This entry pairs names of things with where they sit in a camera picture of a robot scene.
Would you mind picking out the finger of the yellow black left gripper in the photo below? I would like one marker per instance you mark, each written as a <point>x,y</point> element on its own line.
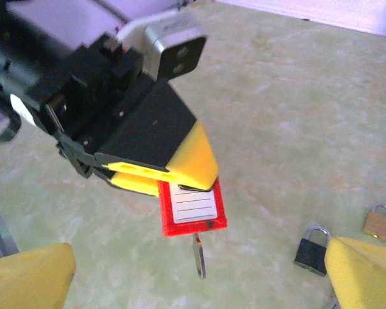
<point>161,135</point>
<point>135,185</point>

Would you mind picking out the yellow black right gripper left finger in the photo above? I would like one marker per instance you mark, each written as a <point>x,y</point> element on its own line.
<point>25,280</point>

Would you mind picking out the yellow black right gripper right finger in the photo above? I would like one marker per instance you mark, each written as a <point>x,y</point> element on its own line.
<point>366,277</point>

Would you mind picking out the black padlock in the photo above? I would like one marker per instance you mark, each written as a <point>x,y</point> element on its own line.
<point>310,254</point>

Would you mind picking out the single silver key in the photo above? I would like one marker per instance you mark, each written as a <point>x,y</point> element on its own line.
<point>200,260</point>

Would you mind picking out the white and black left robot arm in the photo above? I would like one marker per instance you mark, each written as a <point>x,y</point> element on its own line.
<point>58,19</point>

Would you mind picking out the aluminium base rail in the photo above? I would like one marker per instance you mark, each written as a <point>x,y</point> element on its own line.
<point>0,225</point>

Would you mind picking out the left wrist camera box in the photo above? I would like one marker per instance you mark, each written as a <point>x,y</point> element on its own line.
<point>180,48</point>

